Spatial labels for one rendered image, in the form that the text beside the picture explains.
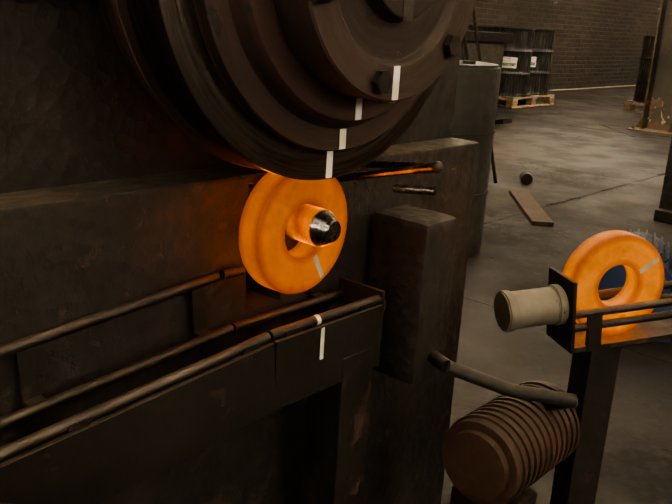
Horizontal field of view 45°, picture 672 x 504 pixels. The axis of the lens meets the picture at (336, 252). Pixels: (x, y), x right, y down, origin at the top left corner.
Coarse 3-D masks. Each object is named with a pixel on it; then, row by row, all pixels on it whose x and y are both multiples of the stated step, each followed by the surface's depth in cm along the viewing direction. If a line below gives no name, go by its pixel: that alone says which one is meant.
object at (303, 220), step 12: (300, 216) 91; (312, 216) 91; (324, 216) 90; (288, 228) 93; (300, 228) 91; (312, 228) 90; (324, 228) 90; (336, 228) 91; (300, 240) 93; (312, 240) 91; (324, 240) 91
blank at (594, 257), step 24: (600, 240) 114; (624, 240) 114; (576, 264) 114; (600, 264) 114; (624, 264) 115; (648, 264) 116; (624, 288) 120; (648, 288) 118; (624, 312) 118; (648, 312) 119
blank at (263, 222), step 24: (264, 192) 89; (288, 192) 90; (312, 192) 93; (336, 192) 96; (264, 216) 88; (288, 216) 91; (336, 216) 98; (240, 240) 90; (264, 240) 89; (336, 240) 99; (264, 264) 90; (288, 264) 93; (312, 264) 96; (288, 288) 94
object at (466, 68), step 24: (480, 72) 350; (456, 96) 348; (480, 96) 353; (456, 120) 351; (480, 120) 357; (480, 144) 362; (480, 168) 366; (480, 192) 371; (480, 216) 377; (480, 240) 385
